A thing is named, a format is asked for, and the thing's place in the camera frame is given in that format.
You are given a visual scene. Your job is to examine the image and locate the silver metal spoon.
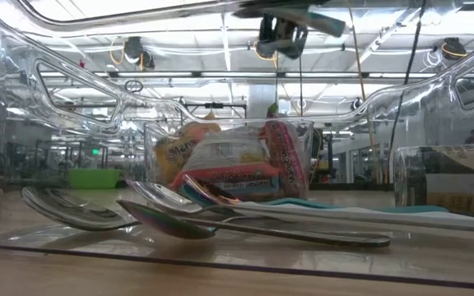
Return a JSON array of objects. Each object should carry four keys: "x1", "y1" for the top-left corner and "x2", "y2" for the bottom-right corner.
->
[{"x1": 125, "y1": 178, "x2": 474, "y2": 232}]

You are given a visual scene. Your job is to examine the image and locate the yellow hanging cable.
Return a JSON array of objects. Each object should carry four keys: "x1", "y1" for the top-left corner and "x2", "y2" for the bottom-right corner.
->
[{"x1": 348, "y1": 7, "x2": 382, "y2": 183}]

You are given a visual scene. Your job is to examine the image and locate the clear plastic bin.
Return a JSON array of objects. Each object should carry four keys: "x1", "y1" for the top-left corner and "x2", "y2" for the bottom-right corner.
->
[
  {"x1": 143, "y1": 118, "x2": 315, "y2": 202},
  {"x1": 0, "y1": 0, "x2": 474, "y2": 291}
]

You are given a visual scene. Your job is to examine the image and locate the iridescent spoon green handle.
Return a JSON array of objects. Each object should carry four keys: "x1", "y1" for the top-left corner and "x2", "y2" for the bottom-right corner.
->
[{"x1": 21, "y1": 185, "x2": 142, "y2": 232}]

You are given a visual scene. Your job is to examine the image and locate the black ceiling device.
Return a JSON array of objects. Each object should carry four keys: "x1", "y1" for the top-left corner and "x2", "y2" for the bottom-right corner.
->
[
  {"x1": 254, "y1": 39, "x2": 277, "y2": 60},
  {"x1": 123, "y1": 35, "x2": 156, "y2": 72},
  {"x1": 441, "y1": 36, "x2": 467, "y2": 61}
]

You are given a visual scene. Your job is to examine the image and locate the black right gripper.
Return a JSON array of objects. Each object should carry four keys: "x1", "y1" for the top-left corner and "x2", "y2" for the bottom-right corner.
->
[{"x1": 256, "y1": 15, "x2": 309, "y2": 60}]

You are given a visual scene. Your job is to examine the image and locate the orange chicken ramen pack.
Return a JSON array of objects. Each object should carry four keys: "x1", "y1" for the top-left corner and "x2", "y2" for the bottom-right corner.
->
[{"x1": 170, "y1": 131, "x2": 283, "y2": 194}]

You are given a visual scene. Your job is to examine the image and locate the green plastic bowl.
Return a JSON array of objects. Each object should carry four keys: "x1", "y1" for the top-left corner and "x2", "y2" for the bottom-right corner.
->
[{"x1": 68, "y1": 168, "x2": 122, "y2": 190}]

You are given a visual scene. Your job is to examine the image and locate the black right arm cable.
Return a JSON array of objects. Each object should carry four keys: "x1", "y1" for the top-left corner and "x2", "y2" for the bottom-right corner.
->
[{"x1": 384, "y1": 0, "x2": 427, "y2": 173}]

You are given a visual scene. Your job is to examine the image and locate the iridescent spoon gold handle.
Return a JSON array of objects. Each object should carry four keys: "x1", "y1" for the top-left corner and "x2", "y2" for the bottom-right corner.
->
[{"x1": 116, "y1": 199, "x2": 392, "y2": 249}]

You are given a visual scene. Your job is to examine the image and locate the yellow ramen noodle pack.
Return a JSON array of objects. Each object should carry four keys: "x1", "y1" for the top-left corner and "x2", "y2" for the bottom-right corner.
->
[{"x1": 154, "y1": 113, "x2": 222, "y2": 187}]

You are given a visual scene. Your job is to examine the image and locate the purple label spice jar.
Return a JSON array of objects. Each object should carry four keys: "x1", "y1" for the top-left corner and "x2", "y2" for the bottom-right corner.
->
[{"x1": 232, "y1": 4, "x2": 347, "y2": 39}]

